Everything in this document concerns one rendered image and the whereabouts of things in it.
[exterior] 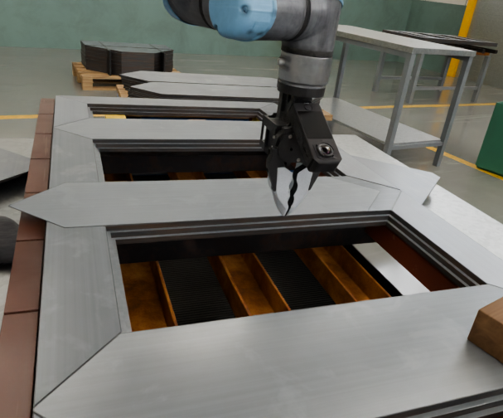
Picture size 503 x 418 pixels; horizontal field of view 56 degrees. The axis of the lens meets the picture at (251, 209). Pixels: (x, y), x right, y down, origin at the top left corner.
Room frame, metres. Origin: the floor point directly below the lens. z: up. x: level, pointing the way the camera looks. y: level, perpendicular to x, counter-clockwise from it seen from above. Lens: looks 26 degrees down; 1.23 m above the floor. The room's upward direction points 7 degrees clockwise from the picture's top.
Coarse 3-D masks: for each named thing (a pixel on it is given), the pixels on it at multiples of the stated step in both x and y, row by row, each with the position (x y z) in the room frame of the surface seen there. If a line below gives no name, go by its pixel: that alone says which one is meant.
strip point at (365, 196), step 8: (336, 184) 0.99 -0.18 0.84; (344, 184) 0.99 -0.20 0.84; (352, 184) 1.00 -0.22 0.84; (352, 192) 0.95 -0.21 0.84; (360, 192) 0.95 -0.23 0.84; (368, 192) 0.96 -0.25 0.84; (376, 192) 0.97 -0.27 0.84; (360, 200) 0.91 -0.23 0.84; (368, 200) 0.92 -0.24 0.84; (368, 208) 0.87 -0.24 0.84
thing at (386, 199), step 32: (96, 160) 0.97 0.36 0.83; (384, 192) 0.97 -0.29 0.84; (160, 224) 0.70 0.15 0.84; (192, 224) 0.73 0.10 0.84; (224, 224) 0.75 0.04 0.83; (256, 224) 0.76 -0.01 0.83; (288, 224) 0.79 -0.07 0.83; (320, 224) 0.82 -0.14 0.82; (352, 224) 0.84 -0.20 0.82; (384, 224) 0.86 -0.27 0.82; (448, 256) 0.72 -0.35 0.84; (128, 320) 0.47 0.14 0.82; (416, 416) 0.37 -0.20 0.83; (448, 416) 0.38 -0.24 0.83; (480, 416) 0.39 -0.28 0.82
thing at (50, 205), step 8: (64, 184) 0.80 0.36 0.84; (40, 192) 0.76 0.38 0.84; (48, 192) 0.76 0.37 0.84; (56, 192) 0.77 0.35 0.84; (64, 192) 0.77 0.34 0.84; (32, 200) 0.72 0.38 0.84; (40, 200) 0.73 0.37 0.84; (48, 200) 0.73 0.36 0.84; (56, 200) 0.74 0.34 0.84; (64, 200) 0.74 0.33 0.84; (32, 208) 0.70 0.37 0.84; (40, 208) 0.70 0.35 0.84; (48, 208) 0.70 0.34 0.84; (56, 208) 0.71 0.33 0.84; (64, 208) 0.71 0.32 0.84; (40, 216) 0.67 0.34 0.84; (48, 216) 0.67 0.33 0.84; (56, 216) 0.68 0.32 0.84; (64, 216) 0.68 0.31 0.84; (56, 224) 0.65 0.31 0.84; (64, 224) 0.66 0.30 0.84
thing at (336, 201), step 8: (320, 184) 0.97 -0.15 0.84; (328, 184) 0.98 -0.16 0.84; (312, 192) 0.92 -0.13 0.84; (320, 192) 0.93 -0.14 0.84; (328, 192) 0.93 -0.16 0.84; (336, 192) 0.94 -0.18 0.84; (344, 192) 0.94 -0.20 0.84; (320, 200) 0.89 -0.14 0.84; (328, 200) 0.89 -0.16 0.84; (336, 200) 0.90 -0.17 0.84; (344, 200) 0.90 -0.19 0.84; (352, 200) 0.91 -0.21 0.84; (328, 208) 0.85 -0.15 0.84; (336, 208) 0.86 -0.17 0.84; (344, 208) 0.86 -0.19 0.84; (352, 208) 0.86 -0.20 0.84; (360, 208) 0.87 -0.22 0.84
